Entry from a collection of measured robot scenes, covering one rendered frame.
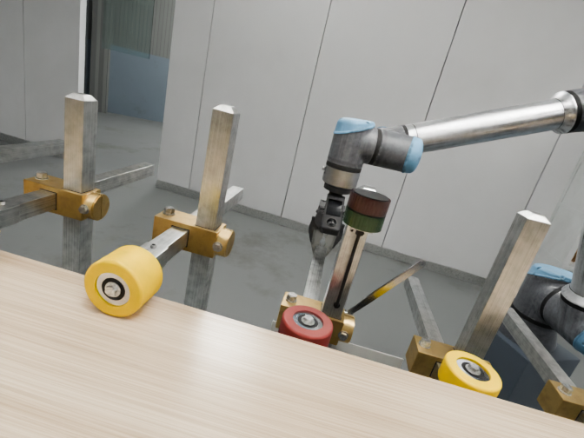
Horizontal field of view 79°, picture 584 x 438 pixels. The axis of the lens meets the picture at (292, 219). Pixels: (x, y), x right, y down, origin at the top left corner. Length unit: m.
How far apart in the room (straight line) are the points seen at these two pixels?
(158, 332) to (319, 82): 2.94
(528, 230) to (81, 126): 0.73
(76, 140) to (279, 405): 0.53
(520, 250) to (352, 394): 0.34
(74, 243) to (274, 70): 2.80
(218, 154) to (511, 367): 1.21
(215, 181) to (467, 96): 2.86
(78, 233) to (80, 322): 0.28
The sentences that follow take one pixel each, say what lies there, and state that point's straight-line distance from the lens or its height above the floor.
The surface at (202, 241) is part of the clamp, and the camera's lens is 0.63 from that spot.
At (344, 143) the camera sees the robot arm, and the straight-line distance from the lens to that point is 0.86.
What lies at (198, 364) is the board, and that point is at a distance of 0.46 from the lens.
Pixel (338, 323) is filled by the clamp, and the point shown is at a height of 0.87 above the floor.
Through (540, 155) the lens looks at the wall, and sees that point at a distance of 3.48.
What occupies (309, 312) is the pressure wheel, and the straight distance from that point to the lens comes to 0.58.
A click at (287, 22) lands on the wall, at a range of 3.41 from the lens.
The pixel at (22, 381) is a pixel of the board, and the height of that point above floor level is 0.90.
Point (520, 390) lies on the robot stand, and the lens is 1.52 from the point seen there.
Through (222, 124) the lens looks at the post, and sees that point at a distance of 0.58.
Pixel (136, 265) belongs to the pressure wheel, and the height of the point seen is 0.97.
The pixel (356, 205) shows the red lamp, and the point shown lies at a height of 1.09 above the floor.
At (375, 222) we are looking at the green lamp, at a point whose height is 1.08.
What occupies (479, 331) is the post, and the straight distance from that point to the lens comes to 0.69.
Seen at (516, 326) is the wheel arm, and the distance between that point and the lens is 1.01.
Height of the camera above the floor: 1.22
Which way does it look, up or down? 19 degrees down
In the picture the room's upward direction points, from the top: 14 degrees clockwise
